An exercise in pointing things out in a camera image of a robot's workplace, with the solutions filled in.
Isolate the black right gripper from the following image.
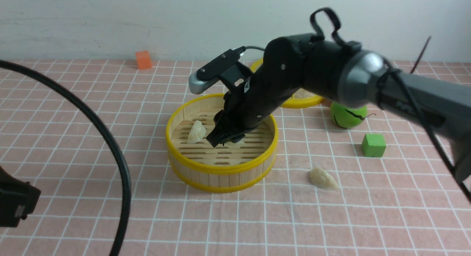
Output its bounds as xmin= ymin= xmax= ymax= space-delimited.
xmin=206 ymin=74 xmax=295 ymax=148

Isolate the white dumpling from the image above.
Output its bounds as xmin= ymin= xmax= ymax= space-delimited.
xmin=186 ymin=120 xmax=206 ymax=144
xmin=308 ymin=168 xmax=339 ymax=191

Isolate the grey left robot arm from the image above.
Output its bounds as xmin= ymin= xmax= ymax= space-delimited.
xmin=0 ymin=167 xmax=42 ymax=228

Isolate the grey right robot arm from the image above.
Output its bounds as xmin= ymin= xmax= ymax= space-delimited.
xmin=188 ymin=33 xmax=470 ymax=184

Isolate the yellow-rimmed bamboo steamer tray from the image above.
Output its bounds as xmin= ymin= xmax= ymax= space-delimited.
xmin=166 ymin=93 xmax=279 ymax=193

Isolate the yellow-rimmed woven steamer lid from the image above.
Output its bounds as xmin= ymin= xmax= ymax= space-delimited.
xmin=250 ymin=58 xmax=326 ymax=109

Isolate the orange foam cube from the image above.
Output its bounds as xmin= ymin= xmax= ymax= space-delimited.
xmin=135 ymin=50 xmax=153 ymax=70

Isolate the green toy apple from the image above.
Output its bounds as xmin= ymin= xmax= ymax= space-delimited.
xmin=330 ymin=102 xmax=376 ymax=129

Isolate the green foam cube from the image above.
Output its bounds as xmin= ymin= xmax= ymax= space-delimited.
xmin=361 ymin=134 xmax=387 ymax=158

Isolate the pink checkered tablecloth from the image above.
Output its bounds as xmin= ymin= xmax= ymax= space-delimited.
xmin=0 ymin=59 xmax=471 ymax=256

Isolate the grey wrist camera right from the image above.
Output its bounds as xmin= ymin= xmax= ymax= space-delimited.
xmin=188 ymin=46 xmax=253 ymax=95

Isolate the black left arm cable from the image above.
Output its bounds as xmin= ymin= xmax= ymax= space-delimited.
xmin=0 ymin=60 xmax=132 ymax=256

